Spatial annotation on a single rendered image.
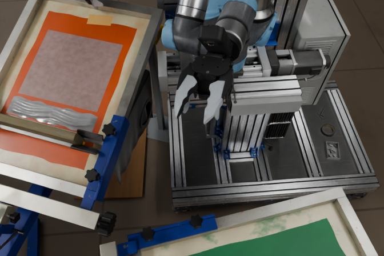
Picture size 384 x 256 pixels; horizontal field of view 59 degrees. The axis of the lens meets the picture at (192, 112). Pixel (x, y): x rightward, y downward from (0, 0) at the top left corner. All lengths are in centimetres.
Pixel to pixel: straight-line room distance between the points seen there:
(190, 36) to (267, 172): 148
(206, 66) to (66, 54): 92
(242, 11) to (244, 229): 78
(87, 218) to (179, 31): 65
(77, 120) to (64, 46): 34
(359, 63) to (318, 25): 182
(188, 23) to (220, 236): 74
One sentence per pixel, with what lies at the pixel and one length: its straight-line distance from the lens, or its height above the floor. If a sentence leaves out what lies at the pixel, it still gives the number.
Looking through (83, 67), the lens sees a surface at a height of 116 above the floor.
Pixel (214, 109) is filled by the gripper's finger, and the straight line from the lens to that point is 59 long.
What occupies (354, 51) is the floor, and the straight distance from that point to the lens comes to 341.
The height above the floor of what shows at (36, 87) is 113.
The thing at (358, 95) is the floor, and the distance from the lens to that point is 306.
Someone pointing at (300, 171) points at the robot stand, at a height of 21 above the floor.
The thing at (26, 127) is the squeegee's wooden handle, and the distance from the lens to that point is 130.
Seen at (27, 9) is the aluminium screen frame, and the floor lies 125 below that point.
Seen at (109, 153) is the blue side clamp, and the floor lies 112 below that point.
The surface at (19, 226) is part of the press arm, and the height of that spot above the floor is 92.
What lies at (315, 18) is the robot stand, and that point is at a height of 123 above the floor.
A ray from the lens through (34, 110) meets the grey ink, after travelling 143.
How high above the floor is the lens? 216
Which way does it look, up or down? 54 degrees down
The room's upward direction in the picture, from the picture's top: straight up
